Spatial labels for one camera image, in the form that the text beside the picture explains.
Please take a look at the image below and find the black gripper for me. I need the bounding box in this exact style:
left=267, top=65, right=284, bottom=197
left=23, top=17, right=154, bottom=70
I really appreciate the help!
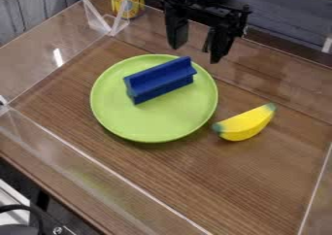
left=164, top=0, right=252, bottom=64

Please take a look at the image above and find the yellow toy banana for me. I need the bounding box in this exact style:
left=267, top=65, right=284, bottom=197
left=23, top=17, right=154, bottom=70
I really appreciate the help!
left=214, top=103, right=276, bottom=142

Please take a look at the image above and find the green round plate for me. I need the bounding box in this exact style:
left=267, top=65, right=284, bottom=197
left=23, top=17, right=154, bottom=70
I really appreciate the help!
left=90, top=54, right=219, bottom=143

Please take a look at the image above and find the blue plastic block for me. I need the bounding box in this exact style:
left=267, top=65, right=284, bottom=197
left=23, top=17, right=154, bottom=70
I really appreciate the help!
left=123, top=56, right=198, bottom=105

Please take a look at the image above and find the yellow printed can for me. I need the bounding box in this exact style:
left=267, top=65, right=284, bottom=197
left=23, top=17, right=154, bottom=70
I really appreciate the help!
left=111, top=0, right=146, bottom=19

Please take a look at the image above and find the clear acrylic enclosure wall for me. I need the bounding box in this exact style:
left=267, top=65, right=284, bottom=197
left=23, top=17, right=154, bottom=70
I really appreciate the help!
left=0, top=0, right=332, bottom=235

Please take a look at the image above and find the black cable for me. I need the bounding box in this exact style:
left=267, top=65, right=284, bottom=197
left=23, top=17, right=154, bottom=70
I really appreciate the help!
left=0, top=204, right=47, bottom=235

